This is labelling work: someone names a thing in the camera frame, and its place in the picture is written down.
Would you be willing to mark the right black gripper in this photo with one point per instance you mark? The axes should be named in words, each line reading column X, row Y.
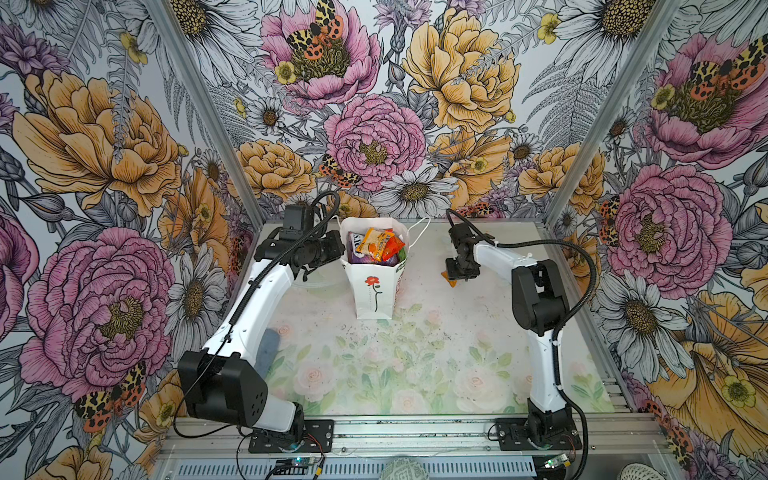
column 453, row 273

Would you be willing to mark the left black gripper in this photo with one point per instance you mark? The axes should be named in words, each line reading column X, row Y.
column 337, row 249

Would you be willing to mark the small orange sachet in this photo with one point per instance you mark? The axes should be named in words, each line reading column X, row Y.
column 450, row 281

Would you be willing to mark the small purple snack bag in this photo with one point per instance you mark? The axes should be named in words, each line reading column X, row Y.
column 354, row 240

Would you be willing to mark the orange snack packet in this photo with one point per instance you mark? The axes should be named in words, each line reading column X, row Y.
column 374, row 242

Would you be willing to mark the white paper bag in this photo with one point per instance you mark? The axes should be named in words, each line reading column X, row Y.
column 375, row 287

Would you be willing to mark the small red sachet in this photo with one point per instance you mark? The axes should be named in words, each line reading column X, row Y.
column 392, row 248

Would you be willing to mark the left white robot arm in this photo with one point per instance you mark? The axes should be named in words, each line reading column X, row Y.
column 220, row 381

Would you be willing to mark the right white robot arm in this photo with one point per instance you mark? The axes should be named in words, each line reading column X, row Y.
column 541, row 308

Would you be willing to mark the floral table mat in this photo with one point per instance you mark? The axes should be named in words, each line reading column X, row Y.
column 444, row 351

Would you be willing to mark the grey oval case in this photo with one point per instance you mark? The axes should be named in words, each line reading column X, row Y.
column 267, row 352

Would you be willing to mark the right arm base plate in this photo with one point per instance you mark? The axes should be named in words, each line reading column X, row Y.
column 515, row 434

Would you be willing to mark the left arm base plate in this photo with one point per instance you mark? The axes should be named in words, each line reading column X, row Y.
column 308, row 436

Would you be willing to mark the aluminium front rail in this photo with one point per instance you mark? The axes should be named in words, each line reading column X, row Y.
column 430, row 435

